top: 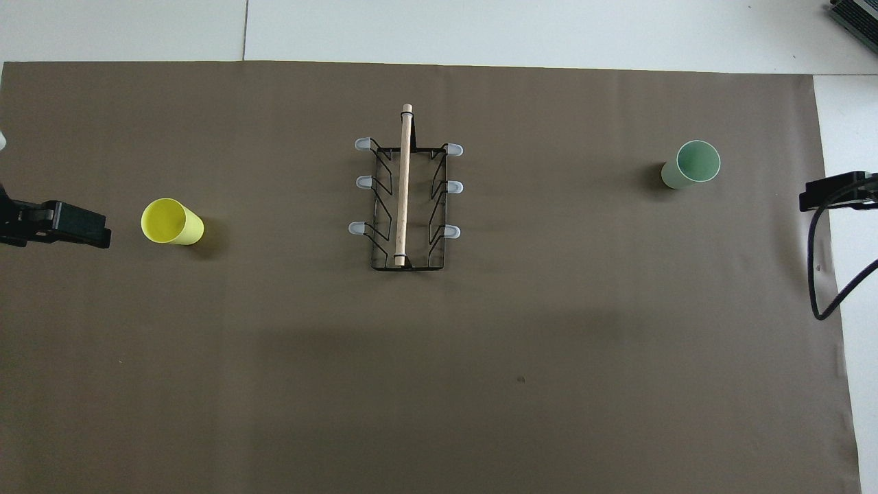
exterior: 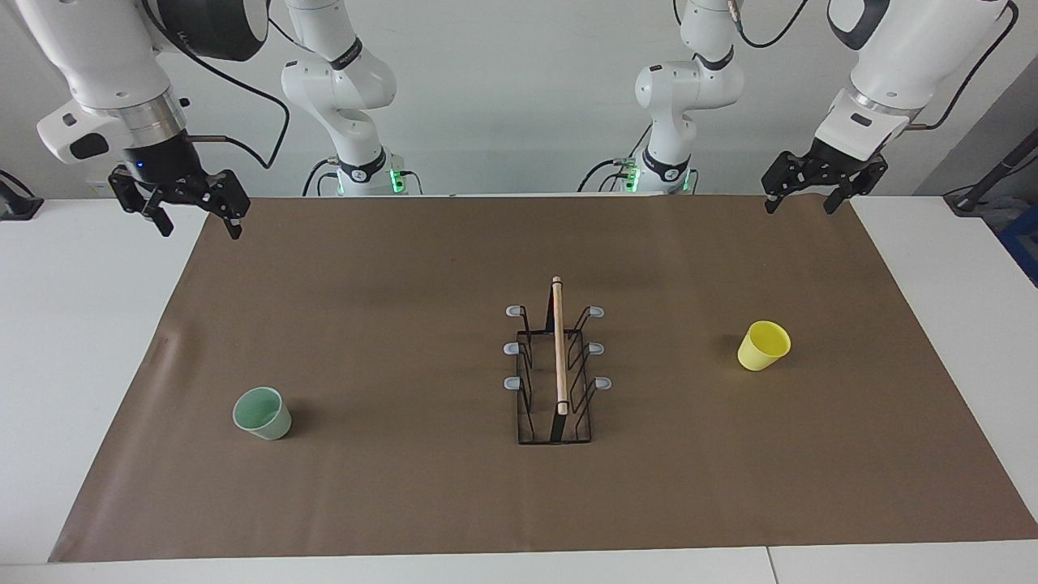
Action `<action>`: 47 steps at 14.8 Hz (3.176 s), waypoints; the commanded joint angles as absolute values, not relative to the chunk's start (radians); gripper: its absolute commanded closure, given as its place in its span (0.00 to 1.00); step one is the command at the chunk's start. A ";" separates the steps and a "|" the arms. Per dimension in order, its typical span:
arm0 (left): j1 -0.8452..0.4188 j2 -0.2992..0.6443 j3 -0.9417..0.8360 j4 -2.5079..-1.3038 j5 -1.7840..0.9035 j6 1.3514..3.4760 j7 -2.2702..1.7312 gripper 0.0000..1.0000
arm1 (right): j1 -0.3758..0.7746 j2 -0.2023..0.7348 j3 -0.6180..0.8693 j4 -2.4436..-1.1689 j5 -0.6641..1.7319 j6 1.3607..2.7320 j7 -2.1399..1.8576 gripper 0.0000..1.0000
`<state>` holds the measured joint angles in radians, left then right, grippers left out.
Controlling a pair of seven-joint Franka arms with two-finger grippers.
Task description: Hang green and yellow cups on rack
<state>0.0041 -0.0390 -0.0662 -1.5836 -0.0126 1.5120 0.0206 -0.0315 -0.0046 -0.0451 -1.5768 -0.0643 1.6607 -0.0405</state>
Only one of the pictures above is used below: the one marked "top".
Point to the grey ribbed device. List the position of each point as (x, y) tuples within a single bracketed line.
[(857, 14)]

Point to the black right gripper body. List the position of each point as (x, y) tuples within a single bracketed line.
[(874, 189)]

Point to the brown table mat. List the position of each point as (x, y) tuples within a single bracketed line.
[(439, 384)]

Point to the yellow plastic cup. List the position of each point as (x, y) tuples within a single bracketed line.
[(171, 221)]

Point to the pale green plastic cup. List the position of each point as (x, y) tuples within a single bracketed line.
[(696, 163)]

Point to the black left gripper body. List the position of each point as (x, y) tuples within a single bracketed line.
[(14, 223)]

